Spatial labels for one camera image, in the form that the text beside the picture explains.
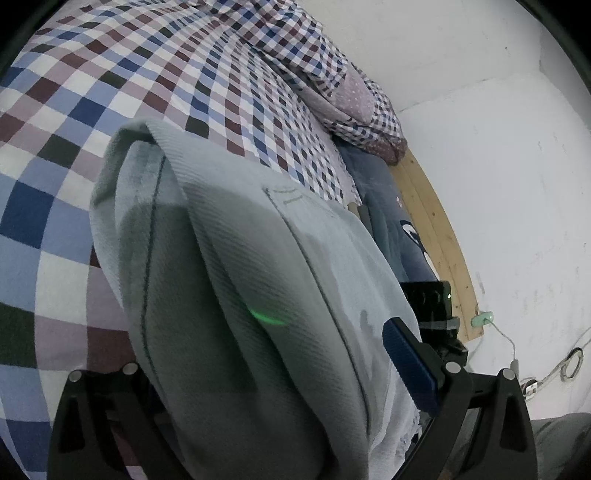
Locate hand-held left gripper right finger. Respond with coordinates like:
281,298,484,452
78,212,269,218
382,318,540,480

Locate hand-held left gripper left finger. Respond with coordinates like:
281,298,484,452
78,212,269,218
48,363,185,480

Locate light grey garment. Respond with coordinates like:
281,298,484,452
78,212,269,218
90,119,422,480

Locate blue printed cloth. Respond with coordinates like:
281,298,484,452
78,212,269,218
332,138,439,283

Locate person's grey trousers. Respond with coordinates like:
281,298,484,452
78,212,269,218
531,413,591,480

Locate lilac dotted checkered quilt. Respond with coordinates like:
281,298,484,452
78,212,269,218
240,0,409,164

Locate checkered bed sheet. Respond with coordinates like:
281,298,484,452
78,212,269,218
0,0,363,480

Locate wooden bed frame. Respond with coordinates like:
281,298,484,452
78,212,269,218
390,148,481,342

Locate white cable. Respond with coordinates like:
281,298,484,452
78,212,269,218
489,320,522,372

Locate looped white cord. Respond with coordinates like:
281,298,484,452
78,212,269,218
519,346,586,398

